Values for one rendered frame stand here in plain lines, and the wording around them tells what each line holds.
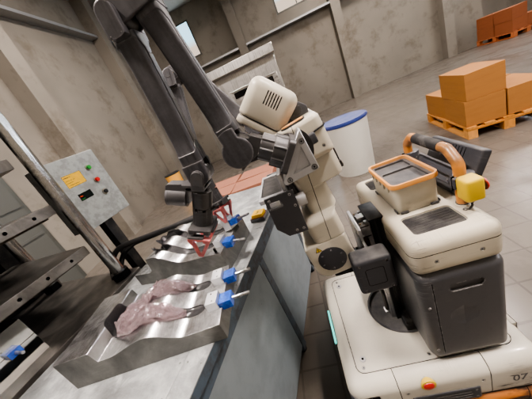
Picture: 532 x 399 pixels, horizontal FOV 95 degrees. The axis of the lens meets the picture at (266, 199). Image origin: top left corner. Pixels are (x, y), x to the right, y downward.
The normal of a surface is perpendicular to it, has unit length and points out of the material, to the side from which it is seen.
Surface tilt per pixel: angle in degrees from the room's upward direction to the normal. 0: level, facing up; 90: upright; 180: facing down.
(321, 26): 90
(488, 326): 90
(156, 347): 90
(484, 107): 90
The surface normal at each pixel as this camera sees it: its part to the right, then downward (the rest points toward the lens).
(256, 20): -0.04, 0.40
